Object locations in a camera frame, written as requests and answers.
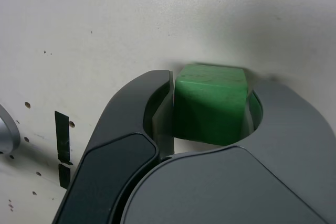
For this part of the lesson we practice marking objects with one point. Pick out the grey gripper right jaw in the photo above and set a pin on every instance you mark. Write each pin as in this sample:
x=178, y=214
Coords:
x=236, y=187

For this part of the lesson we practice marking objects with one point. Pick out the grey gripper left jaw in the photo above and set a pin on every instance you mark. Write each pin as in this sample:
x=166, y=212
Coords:
x=118, y=155

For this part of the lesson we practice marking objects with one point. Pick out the green cube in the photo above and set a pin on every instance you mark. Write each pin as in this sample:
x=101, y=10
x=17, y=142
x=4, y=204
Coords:
x=210, y=103

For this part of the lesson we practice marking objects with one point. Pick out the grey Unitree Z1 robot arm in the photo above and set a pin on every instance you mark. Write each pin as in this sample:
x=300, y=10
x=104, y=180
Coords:
x=9, y=132

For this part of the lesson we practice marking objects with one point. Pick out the black tape strip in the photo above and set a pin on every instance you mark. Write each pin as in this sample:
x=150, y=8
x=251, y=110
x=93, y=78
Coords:
x=63, y=134

